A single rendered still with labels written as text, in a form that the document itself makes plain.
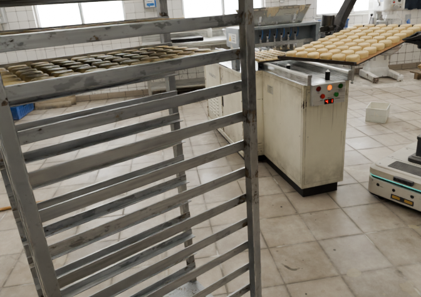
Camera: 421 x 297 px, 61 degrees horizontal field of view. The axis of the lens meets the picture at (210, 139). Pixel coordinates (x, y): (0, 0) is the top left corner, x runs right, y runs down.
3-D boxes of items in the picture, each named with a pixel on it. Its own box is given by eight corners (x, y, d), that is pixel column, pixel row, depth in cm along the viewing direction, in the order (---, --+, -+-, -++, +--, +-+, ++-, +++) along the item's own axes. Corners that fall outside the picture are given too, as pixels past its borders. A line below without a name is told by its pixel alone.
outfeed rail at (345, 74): (243, 51, 416) (243, 45, 414) (245, 51, 417) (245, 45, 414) (348, 81, 233) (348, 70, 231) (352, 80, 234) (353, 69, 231)
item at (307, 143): (263, 163, 323) (260, 62, 292) (297, 156, 330) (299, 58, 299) (301, 200, 259) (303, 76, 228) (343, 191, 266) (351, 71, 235)
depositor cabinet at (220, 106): (208, 126, 435) (203, 56, 405) (263, 117, 450) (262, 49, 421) (244, 166, 318) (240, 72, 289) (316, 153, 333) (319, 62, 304)
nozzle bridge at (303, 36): (227, 67, 319) (225, 27, 307) (301, 58, 334) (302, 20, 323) (239, 72, 289) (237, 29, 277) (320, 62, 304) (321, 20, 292)
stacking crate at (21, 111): (9, 111, 576) (5, 99, 569) (34, 109, 579) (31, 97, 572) (-9, 123, 520) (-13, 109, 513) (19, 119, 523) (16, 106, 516)
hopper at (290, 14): (235, 26, 307) (234, 9, 302) (294, 20, 319) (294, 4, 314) (247, 27, 281) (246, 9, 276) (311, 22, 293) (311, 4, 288)
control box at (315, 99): (309, 105, 236) (310, 84, 231) (341, 100, 241) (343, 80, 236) (312, 106, 233) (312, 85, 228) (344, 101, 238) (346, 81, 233)
